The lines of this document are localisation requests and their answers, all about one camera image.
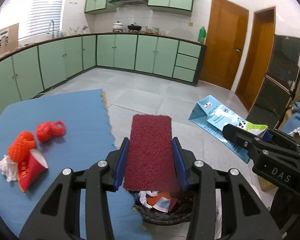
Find kitchen faucet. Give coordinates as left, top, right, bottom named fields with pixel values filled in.
left=47, top=20, right=55, bottom=39

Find wooden door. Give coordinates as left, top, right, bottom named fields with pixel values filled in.
left=200, top=0, right=249, bottom=90
left=235, top=7, right=276, bottom=111

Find dark red scouring pad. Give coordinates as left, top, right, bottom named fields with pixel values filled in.
left=123, top=114, right=179, bottom=192

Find orange foam fruit net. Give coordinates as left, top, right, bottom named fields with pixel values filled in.
left=7, top=131, right=37, bottom=164

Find black trash bin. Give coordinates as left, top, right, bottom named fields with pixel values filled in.
left=129, top=190, right=194, bottom=226

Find window blinds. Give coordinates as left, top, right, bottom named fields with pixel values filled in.
left=18, top=0, right=64, bottom=40

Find red plastic bag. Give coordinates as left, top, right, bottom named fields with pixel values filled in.
left=36, top=121, right=66, bottom=142

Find blue green milk carton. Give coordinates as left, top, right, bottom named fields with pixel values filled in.
left=188, top=94, right=269, bottom=164

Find blue white paper cup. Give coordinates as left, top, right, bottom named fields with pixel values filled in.
left=153, top=197, right=171, bottom=213

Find white cooking pot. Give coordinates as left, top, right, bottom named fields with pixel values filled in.
left=112, top=21, right=123, bottom=33

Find red festive paper cup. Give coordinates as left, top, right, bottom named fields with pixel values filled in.
left=17, top=149, right=48, bottom=192

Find green bottle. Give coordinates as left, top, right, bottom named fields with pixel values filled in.
left=198, top=26, right=206, bottom=43

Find brown cardboard board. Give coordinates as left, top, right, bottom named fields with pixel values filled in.
left=0, top=23, right=19, bottom=58

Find black wok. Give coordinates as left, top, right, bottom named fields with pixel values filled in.
left=127, top=23, right=142, bottom=33

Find white tissue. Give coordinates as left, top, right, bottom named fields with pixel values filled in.
left=0, top=155, right=18, bottom=183

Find black glass cabinet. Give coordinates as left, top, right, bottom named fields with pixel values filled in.
left=247, top=35, right=300, bottom=129

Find blue scalloped table mat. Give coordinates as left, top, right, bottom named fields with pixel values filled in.
left=0, top=90, right=150, bottom=239

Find green lower kitchen cabinets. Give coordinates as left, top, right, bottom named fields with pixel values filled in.
left=0, top=33, right=206, bottom=115

